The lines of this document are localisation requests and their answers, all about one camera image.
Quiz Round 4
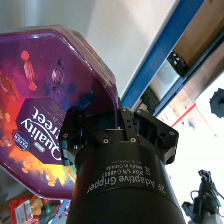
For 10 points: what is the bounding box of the purple Quality Street tub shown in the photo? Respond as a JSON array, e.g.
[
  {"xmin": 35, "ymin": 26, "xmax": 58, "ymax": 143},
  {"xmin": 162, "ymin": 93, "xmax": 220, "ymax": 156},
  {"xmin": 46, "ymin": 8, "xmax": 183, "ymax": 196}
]
[{"xmin": 0, "ymin": 24, "xmax": 120, "ymax": 201}]

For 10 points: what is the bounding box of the red snack packet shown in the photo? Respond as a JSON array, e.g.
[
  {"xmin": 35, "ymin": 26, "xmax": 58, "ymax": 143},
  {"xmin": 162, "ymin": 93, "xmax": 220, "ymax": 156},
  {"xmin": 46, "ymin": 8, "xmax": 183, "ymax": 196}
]
[{"xmin": 8, "ymin": 195, "xmax": 34, "ymax": 224}]

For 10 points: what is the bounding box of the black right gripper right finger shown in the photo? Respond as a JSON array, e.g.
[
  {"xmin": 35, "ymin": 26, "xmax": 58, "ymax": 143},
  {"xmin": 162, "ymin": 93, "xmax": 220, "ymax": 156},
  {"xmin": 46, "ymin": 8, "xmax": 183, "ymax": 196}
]
[{"xmin": 119, "ymin": 106, "xmax": 179, "ymax": 165}]

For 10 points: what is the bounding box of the yellow snack packet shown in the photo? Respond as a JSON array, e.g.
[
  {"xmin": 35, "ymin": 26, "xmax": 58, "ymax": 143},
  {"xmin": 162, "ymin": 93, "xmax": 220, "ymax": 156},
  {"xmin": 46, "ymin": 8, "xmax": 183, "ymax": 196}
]
[{"xmin": 31, "ymin": 195, "xmax": 45, "ymax": 216}]

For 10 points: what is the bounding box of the black toothed knob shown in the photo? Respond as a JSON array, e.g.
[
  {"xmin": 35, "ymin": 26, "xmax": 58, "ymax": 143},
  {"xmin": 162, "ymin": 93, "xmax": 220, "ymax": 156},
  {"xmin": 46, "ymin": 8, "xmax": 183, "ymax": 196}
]
[{"xmin": 209, "ymin": 87, "xmax": 224, "ymax": 118}]

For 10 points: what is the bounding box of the long red floor tape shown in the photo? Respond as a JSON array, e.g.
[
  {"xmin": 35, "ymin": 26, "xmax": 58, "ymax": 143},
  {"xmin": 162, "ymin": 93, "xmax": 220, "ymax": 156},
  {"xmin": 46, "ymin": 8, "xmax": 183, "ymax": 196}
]
[{"xmin": 170, "ymin": 103, "xmax": 197, "ymax": 128}]

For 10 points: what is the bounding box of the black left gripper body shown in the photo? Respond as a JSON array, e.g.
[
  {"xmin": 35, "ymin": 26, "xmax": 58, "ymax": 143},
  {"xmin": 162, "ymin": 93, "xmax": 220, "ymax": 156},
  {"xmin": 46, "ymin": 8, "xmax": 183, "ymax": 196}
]
[{"xmin": 181, "ymin": 169, "xmax": 224, "ymax": 224}]

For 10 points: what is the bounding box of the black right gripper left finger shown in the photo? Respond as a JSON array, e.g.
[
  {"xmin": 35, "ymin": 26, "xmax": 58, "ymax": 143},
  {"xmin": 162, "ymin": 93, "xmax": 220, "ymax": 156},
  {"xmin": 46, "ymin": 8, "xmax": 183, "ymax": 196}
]
[{"xmin": 59, "ymin": 105, "xmax": 120, "ymax": 167}]

